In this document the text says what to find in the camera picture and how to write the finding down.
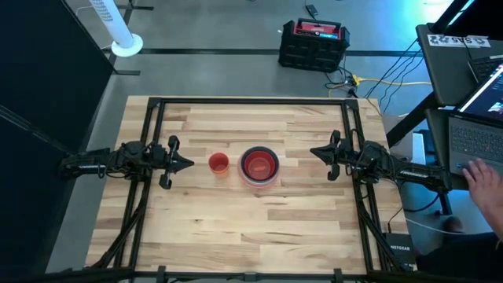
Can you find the black frame bracket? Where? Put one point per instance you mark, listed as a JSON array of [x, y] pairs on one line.
[[338, 276], [161, 275]]

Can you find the person's foot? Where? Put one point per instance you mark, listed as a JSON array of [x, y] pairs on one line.
[[452, 225]]

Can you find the black diagonal frame strut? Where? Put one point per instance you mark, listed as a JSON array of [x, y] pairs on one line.
[[39, 132]]

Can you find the translucent white plastic bowl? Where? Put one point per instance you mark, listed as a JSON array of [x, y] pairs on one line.
[[259, 185]]

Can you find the person's leg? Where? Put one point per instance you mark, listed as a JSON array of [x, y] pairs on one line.
[[463, 259]]

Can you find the pink plastic bowl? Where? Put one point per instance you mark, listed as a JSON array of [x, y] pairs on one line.
[[259, 165]]

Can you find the black laptop stand table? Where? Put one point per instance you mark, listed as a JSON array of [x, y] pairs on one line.
[[434, 129]]

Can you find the person's forearm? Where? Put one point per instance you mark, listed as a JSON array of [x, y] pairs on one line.
[[498, 224]]

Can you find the black keyboard device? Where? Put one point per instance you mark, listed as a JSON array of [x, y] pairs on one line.
[[485, 67]]

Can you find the black Netgear network switch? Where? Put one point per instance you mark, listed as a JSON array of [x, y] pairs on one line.
[[399, 247]]

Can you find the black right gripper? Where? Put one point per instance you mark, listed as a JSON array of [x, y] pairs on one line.
[[347, 157]]

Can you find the white printed paper label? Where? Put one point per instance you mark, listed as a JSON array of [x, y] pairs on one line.
[[456, 40]]

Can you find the small black power adapter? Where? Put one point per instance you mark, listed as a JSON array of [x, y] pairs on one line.
[[311, 9]]

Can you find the red black power station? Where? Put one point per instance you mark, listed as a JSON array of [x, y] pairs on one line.
[[310, 53]]

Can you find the black open laptop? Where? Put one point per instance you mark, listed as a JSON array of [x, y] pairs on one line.
[[475, 137]]

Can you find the dark blue partition curtain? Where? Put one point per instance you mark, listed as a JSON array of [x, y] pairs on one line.
[[47, 78]]

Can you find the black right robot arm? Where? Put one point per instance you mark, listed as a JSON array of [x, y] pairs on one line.
[[416, 173]]

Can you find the dark blue plastic bowl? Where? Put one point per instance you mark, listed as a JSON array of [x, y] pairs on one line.
[[242, 164]]

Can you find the orange plastic cup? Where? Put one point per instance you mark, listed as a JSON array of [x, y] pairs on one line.
[[218, 163]]

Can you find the white tower fan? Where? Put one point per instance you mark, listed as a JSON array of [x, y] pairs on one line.
[[127, 46]]

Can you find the black monitor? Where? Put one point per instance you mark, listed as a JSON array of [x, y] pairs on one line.
[[479, 19]]

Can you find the person's hand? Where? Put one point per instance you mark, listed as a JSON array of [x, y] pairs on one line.
[[485, 184]]

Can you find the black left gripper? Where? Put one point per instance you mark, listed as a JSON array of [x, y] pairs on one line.
[[160, 159]]

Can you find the black desk with paper label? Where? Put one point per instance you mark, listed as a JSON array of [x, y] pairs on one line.
[[444, 70]]

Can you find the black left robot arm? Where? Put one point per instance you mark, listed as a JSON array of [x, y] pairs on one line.
[[90, 163]]

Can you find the white box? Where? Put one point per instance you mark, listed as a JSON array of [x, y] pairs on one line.
[[418, 149]]

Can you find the black aluminium table frame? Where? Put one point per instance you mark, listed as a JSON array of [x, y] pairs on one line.
[[294, 101]]

